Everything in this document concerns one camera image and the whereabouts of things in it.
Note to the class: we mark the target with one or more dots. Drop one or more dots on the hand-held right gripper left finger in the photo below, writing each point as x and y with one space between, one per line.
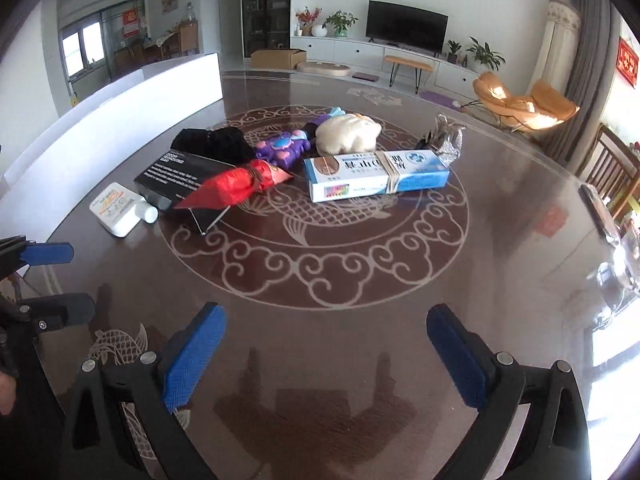
195 350

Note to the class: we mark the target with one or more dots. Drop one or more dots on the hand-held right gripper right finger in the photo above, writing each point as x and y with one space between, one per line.
457 360

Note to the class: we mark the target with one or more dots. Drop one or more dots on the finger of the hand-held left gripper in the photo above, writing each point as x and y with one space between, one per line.
47 253
65 308

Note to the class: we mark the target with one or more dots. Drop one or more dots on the white plastic bottle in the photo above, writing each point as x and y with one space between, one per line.
115 210

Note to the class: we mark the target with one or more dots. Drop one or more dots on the white storage box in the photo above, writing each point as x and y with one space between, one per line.
100 135

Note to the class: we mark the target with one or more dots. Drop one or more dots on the black box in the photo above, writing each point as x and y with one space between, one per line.
170 175

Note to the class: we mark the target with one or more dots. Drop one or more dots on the red packet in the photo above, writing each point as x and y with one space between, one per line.
235 185

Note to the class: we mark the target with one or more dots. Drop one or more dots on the black plush cloth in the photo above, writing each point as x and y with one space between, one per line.
220 142

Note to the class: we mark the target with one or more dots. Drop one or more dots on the patterned dark wooden desktop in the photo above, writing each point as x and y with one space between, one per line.
500 260

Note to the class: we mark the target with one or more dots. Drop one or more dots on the blue and white carton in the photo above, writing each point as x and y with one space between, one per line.
360 180

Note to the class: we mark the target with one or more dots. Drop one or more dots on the purple octopus toy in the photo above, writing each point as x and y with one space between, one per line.
282 151

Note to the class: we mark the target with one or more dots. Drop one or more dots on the red door poster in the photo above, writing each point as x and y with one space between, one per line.
131 22

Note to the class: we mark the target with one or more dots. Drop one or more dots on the wooden dining chair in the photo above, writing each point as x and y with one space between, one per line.
612 165

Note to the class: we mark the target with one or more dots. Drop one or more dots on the cream plush cloth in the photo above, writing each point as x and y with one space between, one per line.
347 132

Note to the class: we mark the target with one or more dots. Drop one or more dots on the wooden sideboard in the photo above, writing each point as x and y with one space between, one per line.
189 37

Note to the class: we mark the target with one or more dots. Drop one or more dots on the purple floor rug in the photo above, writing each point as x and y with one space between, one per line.
440 97

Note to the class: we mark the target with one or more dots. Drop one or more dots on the orange lounge chair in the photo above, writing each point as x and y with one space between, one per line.
505 100

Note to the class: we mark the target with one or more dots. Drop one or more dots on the dark purple floor scale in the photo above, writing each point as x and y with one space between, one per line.
366 77

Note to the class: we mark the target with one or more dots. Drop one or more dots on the cardboard box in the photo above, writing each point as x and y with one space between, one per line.
277 59

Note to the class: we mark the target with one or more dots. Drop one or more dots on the wooden bench with metal legs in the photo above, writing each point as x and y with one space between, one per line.
407 62

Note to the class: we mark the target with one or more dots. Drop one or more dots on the leafy potted plant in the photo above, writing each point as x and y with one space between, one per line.
484 55

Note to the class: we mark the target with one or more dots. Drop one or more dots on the small potted plant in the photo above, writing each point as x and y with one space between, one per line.
453 50

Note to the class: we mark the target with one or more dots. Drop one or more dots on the round beige pet bed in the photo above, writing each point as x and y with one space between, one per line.
325 68

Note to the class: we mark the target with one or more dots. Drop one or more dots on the grey curtain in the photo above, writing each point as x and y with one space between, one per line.
587 75

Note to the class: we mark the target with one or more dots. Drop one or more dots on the covered standing air conditioner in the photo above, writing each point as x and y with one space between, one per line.
557 50

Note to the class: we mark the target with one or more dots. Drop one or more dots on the white television cabinet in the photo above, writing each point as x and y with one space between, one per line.
350 52

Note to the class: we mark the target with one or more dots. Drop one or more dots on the dark glass display cabinet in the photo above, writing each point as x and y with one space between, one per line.
267 10

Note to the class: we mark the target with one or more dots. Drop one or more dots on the black flat television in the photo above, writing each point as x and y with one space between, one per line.
406 25

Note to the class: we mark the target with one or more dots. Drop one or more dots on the red flower arrangement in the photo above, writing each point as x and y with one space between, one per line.
307 17

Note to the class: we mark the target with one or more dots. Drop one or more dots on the green potted plant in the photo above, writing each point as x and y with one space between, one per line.
340 21

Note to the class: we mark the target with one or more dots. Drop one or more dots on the red wall decoration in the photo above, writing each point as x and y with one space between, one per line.
629 62

